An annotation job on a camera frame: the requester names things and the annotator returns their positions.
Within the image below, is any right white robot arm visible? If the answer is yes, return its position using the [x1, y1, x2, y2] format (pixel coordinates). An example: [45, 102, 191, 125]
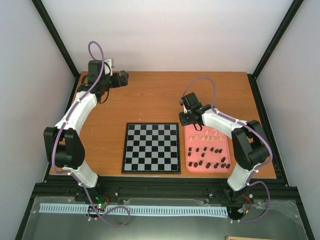
[179, 92, 273, 192]

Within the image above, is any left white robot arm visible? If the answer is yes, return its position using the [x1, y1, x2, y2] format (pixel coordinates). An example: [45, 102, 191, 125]
[43, 58, 129, 202]

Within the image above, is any right circuit board connector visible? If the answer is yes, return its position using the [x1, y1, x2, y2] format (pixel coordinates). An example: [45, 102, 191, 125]
[237, 195, 252, 215]

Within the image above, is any left green circuit board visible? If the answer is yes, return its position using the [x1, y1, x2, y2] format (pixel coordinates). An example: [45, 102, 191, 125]
[88, 193, 110, 213]

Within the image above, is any pink plastic tray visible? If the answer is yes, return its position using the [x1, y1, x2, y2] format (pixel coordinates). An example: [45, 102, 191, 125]
[184, 124, 232, 173]

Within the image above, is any black and silver chessboard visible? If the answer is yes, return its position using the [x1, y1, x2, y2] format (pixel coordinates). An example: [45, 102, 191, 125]
[121, 122, 181, 174]

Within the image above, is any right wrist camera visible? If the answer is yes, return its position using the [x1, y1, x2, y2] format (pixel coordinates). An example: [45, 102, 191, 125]
[179, 99, 188, 114]

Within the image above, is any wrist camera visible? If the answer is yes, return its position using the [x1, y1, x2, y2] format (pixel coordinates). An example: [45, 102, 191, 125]
[179, 99, 188, 114]
[104, 58, 113, 76]

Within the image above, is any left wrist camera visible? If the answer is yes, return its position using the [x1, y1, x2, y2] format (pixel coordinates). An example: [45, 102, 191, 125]
[104, 58, 113, 76]

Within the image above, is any black aluminium frame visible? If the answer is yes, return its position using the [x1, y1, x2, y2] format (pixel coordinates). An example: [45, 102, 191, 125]
[15, 0, 315, 240]

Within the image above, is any light blue slotted cable duct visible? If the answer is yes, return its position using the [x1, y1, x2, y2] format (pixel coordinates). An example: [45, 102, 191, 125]
[38, 203, 228, 218]

